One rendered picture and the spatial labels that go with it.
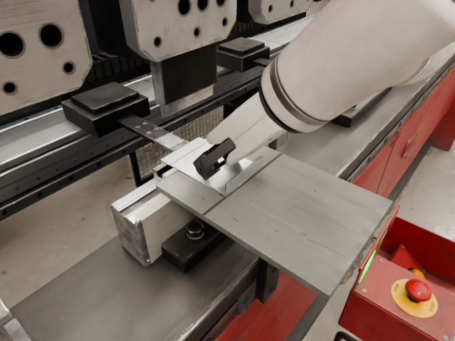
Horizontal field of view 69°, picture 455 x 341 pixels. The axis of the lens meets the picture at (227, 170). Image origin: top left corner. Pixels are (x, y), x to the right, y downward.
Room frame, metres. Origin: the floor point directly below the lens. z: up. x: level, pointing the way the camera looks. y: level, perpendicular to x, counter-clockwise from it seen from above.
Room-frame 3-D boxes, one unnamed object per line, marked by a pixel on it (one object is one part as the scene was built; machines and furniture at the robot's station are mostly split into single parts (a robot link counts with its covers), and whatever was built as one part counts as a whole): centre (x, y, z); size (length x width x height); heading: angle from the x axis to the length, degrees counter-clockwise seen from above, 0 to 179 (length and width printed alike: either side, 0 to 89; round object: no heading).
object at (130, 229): (0.48, 0.02, 0.92); 0.39 x 0.06 x 0.10; 140
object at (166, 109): (0.43, 0.05, 1.13); 0.10 x 0.02 x 0.10; 140
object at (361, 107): (0.86, -0.38, 0.89); 0.30 x 0.05 x 0.03; 140
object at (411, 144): (1.11, -0.73, 0.58); 0.15 x 0.02 x 0.07; 140
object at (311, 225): (0.34, -0.06, 1.00); 0.26 x 0.18 x 0.01; 50
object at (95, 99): (0.53, 0.17, 1.01); 0.26 x 0.12 x 0.05; 50
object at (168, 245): (0.43, -0.02, 0.89); 0.30 x 0.05 x 0.03; 140
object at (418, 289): (0.32, -0.32, 0.79); 0.04 x 0.04 x 0.04
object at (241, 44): (0.84, -0.09, 1.01); 0.26 x 0.12 x 0.05; 50
